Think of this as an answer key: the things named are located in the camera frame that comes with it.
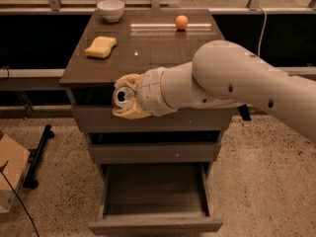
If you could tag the grey drawer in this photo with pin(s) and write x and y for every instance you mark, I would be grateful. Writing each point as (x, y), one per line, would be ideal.
(163, 198)
(92, 109)
(154, 147)

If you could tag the black metal bar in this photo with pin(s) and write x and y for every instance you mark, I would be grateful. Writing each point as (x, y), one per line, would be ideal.
(34, 159)

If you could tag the cardboard box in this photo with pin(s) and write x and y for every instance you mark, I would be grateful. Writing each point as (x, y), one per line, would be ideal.
(13, 161)

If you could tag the grey top drawer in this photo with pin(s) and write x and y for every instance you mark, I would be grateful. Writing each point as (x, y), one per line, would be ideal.
(92, 109)

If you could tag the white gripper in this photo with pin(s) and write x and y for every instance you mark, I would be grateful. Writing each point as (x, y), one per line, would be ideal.
(150, 92)

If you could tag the red coke can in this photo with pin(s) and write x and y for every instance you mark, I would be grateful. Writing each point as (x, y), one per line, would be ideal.
(123, 98)

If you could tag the orange fruit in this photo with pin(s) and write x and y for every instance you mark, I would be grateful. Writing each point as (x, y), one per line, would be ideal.
(181, 22)

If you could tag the grey drawer cabinet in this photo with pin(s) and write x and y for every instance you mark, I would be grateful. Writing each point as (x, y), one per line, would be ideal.
(145, 39)

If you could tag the grey bottom drawer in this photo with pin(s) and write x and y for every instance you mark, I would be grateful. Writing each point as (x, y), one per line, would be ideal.
(163, 198)

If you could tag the yellow sponge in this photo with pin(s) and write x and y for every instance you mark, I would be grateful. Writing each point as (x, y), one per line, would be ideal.
(101, 47)

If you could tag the grey middle drawer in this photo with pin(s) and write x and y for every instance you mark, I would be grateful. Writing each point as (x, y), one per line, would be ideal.
(154, 147)

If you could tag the grey window rail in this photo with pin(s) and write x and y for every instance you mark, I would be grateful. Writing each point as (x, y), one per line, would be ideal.
(48, 79)

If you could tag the white bowl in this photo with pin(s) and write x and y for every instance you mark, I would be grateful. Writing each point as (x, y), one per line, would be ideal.
(111, 10)

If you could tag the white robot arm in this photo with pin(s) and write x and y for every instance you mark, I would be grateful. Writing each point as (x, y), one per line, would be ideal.
(222, 74)

